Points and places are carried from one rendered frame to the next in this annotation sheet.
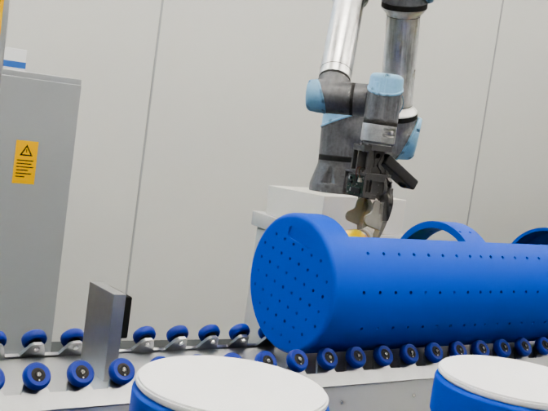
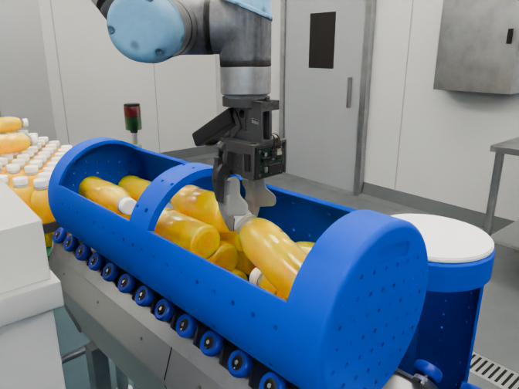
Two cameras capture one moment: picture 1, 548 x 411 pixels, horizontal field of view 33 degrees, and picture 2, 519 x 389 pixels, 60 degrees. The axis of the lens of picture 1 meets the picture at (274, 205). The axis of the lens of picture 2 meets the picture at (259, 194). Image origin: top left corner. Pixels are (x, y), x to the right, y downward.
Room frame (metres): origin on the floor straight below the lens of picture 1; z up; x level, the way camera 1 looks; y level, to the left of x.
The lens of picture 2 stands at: (2.09, 0.47, 1.45)
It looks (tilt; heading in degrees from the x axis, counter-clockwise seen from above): 18 degrees down; 262
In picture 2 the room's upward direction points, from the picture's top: straight up
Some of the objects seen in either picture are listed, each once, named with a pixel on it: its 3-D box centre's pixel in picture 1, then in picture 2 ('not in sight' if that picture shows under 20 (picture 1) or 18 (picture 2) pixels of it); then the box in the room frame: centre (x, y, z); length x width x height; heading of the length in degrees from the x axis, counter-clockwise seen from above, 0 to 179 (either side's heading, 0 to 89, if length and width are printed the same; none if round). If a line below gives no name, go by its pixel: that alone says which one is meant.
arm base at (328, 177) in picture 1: (338, 174); not in sight; (2.51, -0.16, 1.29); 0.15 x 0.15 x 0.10
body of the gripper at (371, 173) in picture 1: (370, 171); (249, 136); (2.01, -0.20, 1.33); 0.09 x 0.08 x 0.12; 127
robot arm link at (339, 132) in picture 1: (345, 130); not in sight; (2.51, -0.16, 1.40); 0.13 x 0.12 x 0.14; 80
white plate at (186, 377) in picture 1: (232, 386); not in sight; (1.29, 0.02, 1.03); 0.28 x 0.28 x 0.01
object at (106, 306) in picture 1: (106, 329); not in sight; (1.61, 0.26, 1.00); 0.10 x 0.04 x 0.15; 37
